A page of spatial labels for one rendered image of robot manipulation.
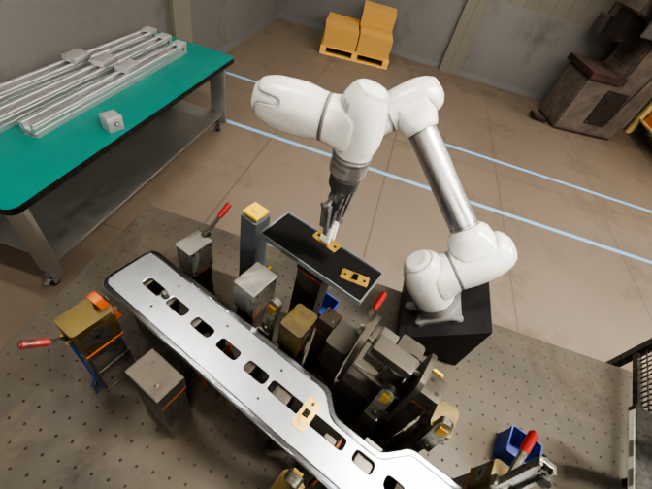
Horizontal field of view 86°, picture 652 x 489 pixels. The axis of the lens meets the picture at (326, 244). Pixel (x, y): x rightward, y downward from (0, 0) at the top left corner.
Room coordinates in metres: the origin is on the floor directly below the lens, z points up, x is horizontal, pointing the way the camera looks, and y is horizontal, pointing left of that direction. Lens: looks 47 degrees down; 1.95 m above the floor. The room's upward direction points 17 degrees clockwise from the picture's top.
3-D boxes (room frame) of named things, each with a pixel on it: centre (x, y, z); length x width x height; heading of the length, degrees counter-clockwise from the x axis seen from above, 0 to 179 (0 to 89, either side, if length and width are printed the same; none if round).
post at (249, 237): (0.80, 0.25, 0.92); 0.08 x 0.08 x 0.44; 67
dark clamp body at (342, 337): (0.51, -0.13, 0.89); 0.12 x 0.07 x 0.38; 157
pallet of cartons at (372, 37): (6.05, 0.45, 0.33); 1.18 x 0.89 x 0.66; 87
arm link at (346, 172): (0.70, 0.00, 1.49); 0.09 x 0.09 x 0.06
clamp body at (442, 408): (0.38, -0.42, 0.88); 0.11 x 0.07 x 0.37; 157
